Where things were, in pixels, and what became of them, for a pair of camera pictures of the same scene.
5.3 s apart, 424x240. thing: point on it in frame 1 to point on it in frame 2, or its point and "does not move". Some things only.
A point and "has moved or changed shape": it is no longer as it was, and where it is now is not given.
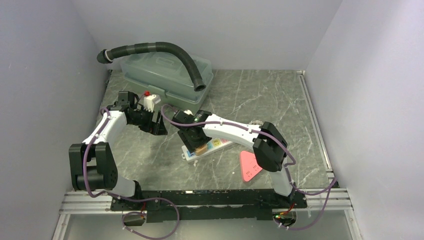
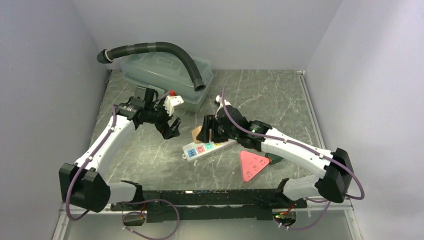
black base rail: x=161 y=206 does not move
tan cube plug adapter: x=202 y=149 has moved or changed shape
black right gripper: x=191 y=144 to x=210 y=122
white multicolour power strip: x=215 y=144 does not move
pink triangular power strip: x=250 y=167 does not move
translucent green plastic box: x=167 y=75 does not move
